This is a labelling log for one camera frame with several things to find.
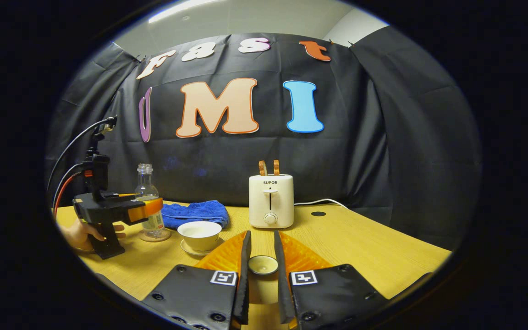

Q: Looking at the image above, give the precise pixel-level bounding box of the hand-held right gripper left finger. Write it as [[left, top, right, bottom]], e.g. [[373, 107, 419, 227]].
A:
[[141, 231, 252, 330]]

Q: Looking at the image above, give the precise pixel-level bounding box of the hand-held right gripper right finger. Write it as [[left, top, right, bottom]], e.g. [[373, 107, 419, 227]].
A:
[[273, 231, 388, 330]]

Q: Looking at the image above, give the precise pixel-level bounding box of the clear water bottle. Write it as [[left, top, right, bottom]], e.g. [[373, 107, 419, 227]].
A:
[[135, 164, 166, 239]]

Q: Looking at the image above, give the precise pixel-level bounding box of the round cork coaster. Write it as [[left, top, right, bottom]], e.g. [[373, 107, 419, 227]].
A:
[[137, 228, 172, 242]]

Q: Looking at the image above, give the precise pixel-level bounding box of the yellow-green teacup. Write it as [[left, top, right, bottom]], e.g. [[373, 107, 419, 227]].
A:
[[177, 221, 222, 252]]

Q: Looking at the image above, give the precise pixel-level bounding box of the yellow-green teacup lid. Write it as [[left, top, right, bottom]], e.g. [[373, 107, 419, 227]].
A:
[[248, 255, 279, 276]]

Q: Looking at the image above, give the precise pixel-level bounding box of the yellow-green saucer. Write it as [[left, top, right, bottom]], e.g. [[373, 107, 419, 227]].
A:
[[180, 237, 225, 256]]

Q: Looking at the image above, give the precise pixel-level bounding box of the blue towel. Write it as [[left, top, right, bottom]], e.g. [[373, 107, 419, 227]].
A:
[[161, 200, 231, 230]]

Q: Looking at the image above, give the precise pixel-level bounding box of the cream toaster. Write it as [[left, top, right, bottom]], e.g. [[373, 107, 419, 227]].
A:
[[248, 174, 295, 229]]

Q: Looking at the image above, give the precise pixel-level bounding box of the black backdrop cloth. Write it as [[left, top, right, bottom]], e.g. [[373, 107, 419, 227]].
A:
[[46, 27, 482, 250]]

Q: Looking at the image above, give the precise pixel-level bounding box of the red cable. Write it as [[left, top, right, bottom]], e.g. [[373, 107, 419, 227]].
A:
[[53, 172, 86, 216]]

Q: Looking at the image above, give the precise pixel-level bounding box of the short black cable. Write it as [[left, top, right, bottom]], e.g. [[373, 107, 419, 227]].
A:
[[53, 163, 86, 207]]

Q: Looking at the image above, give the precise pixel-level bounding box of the long black cable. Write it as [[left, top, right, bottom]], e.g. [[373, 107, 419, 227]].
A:
[[46, 117, 118, 191]]

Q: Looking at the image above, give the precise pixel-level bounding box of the white toaster cable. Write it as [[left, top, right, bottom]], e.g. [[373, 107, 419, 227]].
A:
[[293, 198, 349, 210]]

